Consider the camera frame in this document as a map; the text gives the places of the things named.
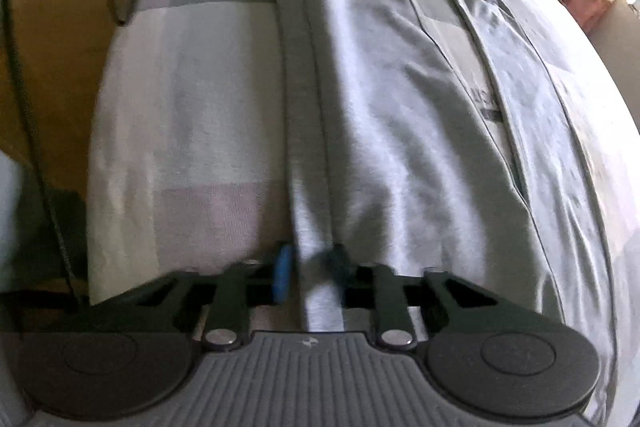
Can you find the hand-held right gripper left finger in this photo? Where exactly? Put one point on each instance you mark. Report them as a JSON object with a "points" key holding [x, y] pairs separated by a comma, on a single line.
{"points": [[284, 272]]}

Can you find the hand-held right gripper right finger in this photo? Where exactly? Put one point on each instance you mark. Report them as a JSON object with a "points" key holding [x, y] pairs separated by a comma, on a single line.
{"points": [[341, 268]]}

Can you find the grey sweatpants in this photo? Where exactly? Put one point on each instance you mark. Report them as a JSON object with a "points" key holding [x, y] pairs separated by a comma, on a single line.
{"points": [[380, 117]]}

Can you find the bed with patterned sheet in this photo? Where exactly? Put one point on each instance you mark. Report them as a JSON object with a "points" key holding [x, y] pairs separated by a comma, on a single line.
{"points": [[190, 117]]}

